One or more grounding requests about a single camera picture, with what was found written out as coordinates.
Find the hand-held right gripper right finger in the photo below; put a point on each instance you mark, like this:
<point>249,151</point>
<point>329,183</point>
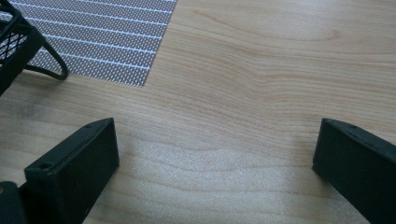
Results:
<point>358,168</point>

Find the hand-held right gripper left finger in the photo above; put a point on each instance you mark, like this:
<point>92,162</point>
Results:
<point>71,168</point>

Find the grey striped placemat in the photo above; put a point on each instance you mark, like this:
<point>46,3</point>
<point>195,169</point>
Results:
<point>109,37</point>

